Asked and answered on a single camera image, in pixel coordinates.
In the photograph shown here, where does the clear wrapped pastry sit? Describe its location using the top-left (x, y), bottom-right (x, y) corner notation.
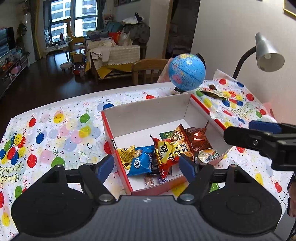
top-left (195, 148), bottom-right (219, 163)

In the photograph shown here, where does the sofa with cream cover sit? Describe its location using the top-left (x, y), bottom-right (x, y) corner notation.
top-left (85, 12), bottom-right (150, 79)

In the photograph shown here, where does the dark tv console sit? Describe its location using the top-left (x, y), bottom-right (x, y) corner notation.
top-left (0, 53), bottom-right (29, 97)

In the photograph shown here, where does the person's right hand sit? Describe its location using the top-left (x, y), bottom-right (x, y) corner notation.
top-left (287, 175), bottom-right (296, 217)

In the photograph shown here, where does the small round stool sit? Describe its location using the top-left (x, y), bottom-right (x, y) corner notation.
top-left (60, 62), bottom-right (73, 73)

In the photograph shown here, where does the wooden chair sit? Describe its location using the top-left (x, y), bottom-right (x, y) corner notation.
top-left (132, 59), bottom-right (168, 85)

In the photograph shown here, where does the grey desk lamp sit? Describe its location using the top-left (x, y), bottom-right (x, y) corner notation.
top-left (232, 32), bottom-right (285, 79)

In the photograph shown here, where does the framed wall picture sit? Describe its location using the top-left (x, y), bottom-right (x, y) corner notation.
top-left (283, 0), bottom-right (296, 19)

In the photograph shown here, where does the blue globe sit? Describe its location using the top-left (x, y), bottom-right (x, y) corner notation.
top-left (168, 53), bottom-right (206, 92)

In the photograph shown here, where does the red yellow chip bag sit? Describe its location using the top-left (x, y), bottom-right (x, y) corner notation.
top-left (151, 124), bottom-right (194, 179)

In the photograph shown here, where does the yellow foil snack packet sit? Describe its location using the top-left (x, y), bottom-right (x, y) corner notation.
top-left (117, 145), bottom-right (135, 170)

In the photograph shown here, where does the blue snack packet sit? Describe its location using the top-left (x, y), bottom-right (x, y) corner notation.
top-left (127, 145), bottom-right (154, 176)

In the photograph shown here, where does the purple candy packet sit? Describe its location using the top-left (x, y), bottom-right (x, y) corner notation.
top-left (144, 172), bottom-right (171, 188)

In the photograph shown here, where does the coffee table by window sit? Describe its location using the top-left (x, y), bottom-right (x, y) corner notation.
top-left (42, 39), bottom-right (72, 62)

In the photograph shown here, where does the red white cardboard box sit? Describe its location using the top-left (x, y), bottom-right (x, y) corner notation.
top-left (101, 93), bottom-right (233, 196)

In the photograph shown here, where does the balloon pattern tablecloth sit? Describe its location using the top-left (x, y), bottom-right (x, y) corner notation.
top-left (1, 69), bottom-right (292, 240)

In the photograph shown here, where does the television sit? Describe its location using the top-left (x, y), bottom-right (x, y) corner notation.
top-left (0, 27), bottom-right (16, 57)

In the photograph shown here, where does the copper brown snack bag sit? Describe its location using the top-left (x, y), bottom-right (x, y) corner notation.
top-left (185, 127), bottom-right (212, 153)

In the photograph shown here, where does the green cracker packet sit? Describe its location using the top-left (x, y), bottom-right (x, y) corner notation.
top-left (159, 131), bottom-right (175, 140)

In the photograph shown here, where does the pink cloth on chair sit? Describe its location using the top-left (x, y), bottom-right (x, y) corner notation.
top-left (157, 58), bottom-right (173, 83)

